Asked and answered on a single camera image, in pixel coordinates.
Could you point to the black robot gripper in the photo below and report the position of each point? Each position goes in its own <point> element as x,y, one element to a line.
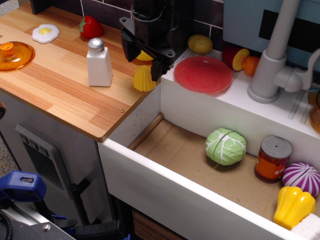
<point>148,29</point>

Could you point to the yellow toy corn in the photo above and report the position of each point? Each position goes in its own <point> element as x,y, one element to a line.
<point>142,80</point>

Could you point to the red plastic plate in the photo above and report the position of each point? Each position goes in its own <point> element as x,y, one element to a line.
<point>203,74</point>

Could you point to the yellow toy lemon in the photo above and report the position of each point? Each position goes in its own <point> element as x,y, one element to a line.
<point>143,56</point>

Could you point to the white salt shaker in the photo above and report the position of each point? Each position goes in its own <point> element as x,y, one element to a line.
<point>99,67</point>

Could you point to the toy potato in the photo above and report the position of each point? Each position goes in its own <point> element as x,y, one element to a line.
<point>200,44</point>

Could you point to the red toy strawberry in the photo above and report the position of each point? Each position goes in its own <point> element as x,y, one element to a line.
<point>90,28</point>

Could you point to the red halved toy fruit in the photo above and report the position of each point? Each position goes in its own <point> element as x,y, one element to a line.
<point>234,56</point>

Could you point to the white toy sink basin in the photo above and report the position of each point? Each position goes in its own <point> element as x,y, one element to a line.
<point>155,161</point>

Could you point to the white toy fried egg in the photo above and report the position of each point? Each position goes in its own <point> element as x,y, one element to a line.
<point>45,33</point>

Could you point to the small toy orange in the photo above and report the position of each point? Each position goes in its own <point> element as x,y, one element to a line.
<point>250,64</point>

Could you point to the green toy cabbage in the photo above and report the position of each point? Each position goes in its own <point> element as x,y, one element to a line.
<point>225,147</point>

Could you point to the grey toy faucet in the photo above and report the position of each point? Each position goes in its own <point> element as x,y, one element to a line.
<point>272,72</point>

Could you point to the orange transparent pot lid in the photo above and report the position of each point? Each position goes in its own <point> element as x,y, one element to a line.
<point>15,55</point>

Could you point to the grey oven door panel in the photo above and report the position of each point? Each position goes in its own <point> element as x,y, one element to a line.
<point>46,160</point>

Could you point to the orange toy can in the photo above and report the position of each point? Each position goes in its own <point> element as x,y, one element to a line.
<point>272,159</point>

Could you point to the orange transparent pot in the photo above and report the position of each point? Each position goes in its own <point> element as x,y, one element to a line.
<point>314,115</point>

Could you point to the blue clamp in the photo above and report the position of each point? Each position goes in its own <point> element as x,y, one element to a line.
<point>22,186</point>

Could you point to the purple toy onion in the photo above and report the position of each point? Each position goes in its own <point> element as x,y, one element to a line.
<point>304,176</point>

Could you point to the yellow toy bell pepper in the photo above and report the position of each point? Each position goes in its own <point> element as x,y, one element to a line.
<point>293,205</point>

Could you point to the white sponge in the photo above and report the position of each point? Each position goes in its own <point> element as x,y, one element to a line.
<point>308,228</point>

